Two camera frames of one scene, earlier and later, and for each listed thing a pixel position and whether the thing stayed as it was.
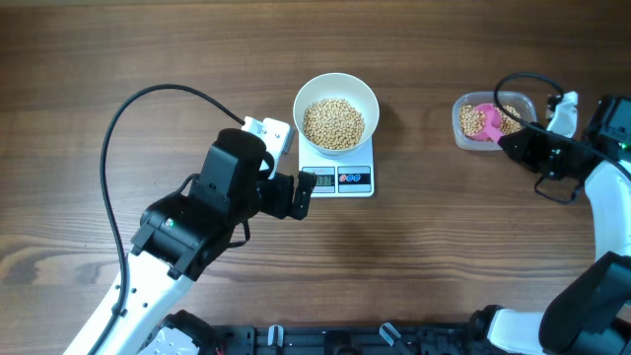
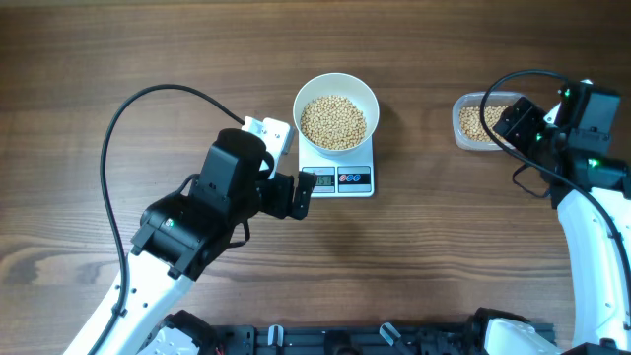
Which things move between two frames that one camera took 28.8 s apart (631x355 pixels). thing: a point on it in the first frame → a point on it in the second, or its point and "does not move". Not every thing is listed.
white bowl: x=334 y=113 does not move
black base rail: x=383 y=339 does not move
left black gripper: x=281 y=205 does not move
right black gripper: x=525 y=151 → x=518 y=118
